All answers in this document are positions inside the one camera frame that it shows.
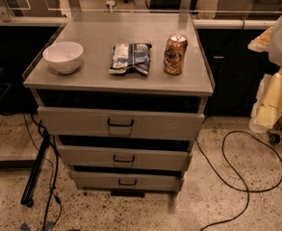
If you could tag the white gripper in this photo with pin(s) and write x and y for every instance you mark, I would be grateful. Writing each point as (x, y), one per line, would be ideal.
(267, 109)

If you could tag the grey bottom drawer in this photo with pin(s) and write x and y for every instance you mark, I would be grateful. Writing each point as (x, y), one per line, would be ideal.
(133, 182)

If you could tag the grey drawer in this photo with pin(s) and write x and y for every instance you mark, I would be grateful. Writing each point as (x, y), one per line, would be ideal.
(119, 123)
(133, 182)
(124, 158)

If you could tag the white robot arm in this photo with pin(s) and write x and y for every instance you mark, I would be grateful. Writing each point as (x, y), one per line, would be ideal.
(270, 41)

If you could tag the grey drawer cabinet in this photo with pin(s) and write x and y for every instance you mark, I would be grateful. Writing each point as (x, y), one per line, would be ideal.
(93, 87)

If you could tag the grey middle drawer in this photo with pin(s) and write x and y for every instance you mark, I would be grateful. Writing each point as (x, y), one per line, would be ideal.
(124, 158)

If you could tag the grey top drawer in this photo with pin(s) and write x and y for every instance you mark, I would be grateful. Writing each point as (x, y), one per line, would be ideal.
(119, 123)

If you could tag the black caster wheel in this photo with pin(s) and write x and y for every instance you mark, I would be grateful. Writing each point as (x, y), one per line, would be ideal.
(274, 138)

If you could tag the orange soda can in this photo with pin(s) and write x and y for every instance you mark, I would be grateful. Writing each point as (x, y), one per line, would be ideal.
(175, 54)

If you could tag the blue white snack bag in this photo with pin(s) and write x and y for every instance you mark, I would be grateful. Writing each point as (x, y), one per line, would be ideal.
(131, 57)

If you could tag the small bottle in background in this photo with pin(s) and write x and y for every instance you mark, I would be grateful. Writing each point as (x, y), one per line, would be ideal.
(110, 4)

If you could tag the white bowl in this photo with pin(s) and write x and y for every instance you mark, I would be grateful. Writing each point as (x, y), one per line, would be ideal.
(64, 57)

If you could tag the black stand leg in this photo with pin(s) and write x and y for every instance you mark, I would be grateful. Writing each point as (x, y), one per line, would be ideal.
(27, 197)

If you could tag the white rail bar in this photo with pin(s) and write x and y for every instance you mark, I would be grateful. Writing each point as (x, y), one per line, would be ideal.
(198, 23)

